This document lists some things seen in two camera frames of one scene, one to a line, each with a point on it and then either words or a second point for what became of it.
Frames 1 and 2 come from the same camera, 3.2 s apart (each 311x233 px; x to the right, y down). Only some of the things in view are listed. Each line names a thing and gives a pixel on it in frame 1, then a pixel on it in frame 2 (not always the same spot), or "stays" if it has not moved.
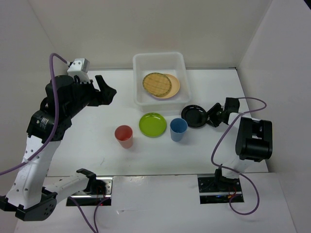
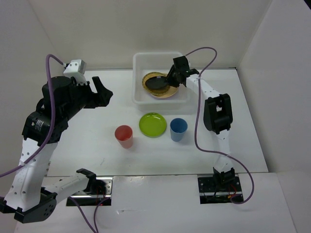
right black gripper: [211, 112] to [169, 78]
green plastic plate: [152, 124] stays
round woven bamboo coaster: [157, 84] stays
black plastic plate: [195, 115] to [157, 82]
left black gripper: [104, 96] stays
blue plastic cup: [178, 126] stays
